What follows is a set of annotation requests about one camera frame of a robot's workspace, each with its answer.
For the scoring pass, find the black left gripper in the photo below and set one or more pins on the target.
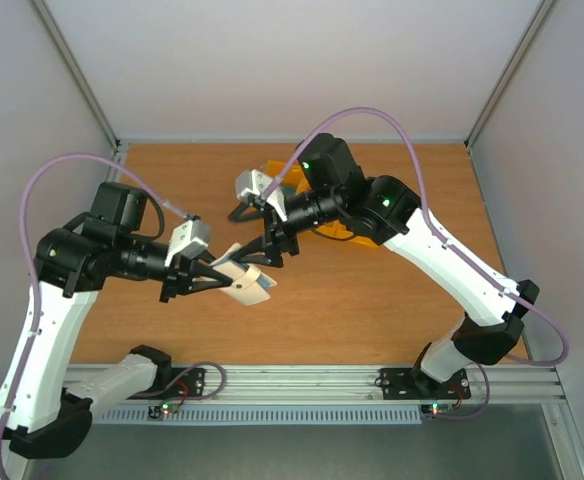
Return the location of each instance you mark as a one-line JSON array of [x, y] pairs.
[[183, 269]]

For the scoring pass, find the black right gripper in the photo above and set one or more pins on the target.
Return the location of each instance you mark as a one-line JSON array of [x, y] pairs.
[[277, 238]]

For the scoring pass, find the beige card holder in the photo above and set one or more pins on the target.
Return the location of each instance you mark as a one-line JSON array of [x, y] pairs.
[[250, 286]]

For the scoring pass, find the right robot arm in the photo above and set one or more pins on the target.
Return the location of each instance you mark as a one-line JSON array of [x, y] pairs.
[[386, 211]]

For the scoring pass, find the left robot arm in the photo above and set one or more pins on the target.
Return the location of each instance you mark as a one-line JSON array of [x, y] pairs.
[[41, 418]]

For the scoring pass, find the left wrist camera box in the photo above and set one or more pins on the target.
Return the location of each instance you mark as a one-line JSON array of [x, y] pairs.
[[188, 240]]

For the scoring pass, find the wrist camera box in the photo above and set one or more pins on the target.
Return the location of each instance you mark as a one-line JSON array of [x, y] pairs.
[[188, 240], [254, 183]]

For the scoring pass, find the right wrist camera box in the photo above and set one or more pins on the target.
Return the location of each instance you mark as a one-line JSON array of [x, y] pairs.
[[254, 183]]

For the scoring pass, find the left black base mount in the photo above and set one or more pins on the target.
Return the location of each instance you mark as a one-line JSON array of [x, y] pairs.
[[182, 383]]

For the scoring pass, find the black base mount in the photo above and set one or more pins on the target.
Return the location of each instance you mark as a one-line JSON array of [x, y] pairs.
[[399, 383], [182, 383]]

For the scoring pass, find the grey slotted cable duct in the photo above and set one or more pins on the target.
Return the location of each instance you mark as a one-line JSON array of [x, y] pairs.
[[242, 415]]

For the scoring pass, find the aluminium front rail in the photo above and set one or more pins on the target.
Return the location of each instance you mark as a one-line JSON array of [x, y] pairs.
[[265, 385]]

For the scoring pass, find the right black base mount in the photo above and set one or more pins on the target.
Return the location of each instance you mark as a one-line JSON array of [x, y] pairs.
[[399, 383]]

